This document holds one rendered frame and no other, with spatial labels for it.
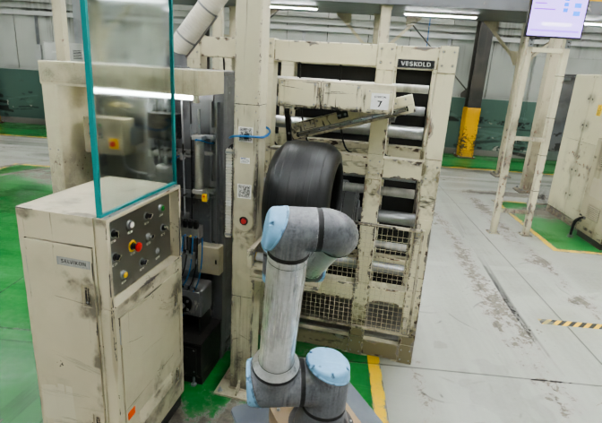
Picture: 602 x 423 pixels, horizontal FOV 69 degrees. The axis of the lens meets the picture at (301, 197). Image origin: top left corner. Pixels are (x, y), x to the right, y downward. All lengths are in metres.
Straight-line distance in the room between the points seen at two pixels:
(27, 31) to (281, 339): 12.98
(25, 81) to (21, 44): 0.92
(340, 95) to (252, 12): 0.59
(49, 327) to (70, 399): 0.34
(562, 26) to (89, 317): 5.29
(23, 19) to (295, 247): 13.10
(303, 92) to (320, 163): 0.49
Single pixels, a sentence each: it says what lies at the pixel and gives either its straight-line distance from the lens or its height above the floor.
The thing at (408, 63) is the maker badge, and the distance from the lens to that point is 2.59.
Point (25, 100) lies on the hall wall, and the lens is 13.97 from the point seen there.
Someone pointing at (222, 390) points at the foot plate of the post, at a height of 0.01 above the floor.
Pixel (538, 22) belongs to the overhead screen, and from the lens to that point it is 5.73.
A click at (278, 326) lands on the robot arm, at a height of 1.13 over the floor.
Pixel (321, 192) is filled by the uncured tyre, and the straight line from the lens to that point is 1.95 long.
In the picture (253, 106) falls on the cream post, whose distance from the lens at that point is 2.15.
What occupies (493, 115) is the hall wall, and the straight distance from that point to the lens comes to 12.00.
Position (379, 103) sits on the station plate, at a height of 1.69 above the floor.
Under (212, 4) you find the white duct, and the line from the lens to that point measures 2.55.
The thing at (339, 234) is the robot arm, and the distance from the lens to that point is 1.11.
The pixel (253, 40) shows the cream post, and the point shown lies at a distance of 2.15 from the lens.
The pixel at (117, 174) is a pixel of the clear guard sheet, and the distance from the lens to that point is 1.80.
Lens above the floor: 1.83
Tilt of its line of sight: 16 degrees down
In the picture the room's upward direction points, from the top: 4 degrees clockwise
